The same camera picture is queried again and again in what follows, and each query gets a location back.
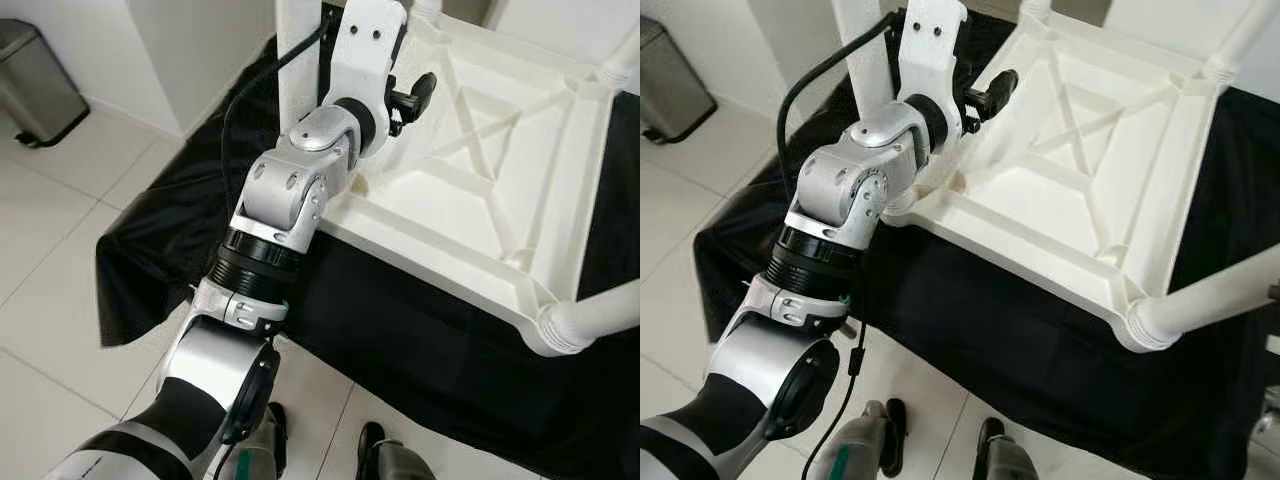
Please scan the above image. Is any black table cloth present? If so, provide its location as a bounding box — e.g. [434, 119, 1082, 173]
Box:
[693, 5, 1280, 480]
[95, 5, 641, 480]

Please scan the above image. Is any grey right robot foot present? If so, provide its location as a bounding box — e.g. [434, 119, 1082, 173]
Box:
[355, 420, 436, 480]
[975, 415, 1046, 480]

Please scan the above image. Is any grey robot foot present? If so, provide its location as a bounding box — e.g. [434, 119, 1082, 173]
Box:
[815, 398, 909, 480]
[355, 420, 436, 480]
[235, 400, 291, 480]
[975, 415, 1046, 480]

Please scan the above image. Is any grey left robot foot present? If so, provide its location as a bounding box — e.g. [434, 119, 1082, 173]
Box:
[815, 398, 909, 480]
[235, 400, 291, 480]

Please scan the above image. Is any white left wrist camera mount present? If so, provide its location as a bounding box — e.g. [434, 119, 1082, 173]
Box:
[320, 0, 409, 116]
[897, 0, 971, 131]

